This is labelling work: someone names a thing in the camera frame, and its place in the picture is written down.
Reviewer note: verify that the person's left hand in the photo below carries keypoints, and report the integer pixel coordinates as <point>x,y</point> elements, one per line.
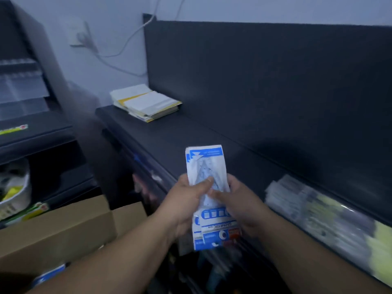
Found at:
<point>179,202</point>

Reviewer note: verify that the person's right hand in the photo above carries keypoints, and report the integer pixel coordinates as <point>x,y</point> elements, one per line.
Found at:
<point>242,205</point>

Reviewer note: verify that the person's left thumb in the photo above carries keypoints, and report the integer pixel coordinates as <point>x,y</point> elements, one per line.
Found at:
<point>202,186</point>

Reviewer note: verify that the person's right thumb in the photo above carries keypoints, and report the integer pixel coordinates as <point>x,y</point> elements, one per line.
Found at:
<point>218,194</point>

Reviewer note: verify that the blue white plastic packet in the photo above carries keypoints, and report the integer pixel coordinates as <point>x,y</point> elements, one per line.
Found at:
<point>206,168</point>

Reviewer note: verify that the person's left forearm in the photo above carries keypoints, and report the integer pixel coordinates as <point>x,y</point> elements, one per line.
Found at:
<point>116,257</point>

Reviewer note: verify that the person's right forearm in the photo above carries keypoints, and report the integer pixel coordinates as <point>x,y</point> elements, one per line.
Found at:
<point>309,257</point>

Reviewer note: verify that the black shelf unit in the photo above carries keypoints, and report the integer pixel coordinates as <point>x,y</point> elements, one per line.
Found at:
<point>260,104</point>

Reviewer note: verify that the stack of white yellow booklets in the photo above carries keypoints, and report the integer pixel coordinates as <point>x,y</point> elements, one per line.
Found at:
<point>144,102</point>

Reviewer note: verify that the row of clear plastic packets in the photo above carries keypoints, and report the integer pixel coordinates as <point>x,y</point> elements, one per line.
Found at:
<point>330,223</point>

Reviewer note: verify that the brown cardboard box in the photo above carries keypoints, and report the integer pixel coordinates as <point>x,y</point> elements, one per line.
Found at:
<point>61,232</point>

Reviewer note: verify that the green yellow packet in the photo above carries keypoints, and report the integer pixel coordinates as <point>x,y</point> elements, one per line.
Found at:
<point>29,212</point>

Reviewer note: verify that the blue white packet in box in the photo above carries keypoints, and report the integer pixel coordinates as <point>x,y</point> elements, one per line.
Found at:
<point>49,274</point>

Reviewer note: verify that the black side shelf rack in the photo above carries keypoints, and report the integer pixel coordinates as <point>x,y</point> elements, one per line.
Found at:
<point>33,119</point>

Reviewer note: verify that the white basket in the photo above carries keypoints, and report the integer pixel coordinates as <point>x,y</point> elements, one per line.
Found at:
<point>13,189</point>

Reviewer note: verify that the yellow green shelf label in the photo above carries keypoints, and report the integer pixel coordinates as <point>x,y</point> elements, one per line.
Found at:
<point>13,129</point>

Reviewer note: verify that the clear plastic shelf dividers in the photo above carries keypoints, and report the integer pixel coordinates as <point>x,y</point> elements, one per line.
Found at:
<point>21,88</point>

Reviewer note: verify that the white wall socket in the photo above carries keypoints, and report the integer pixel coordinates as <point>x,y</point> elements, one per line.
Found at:
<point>75,32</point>

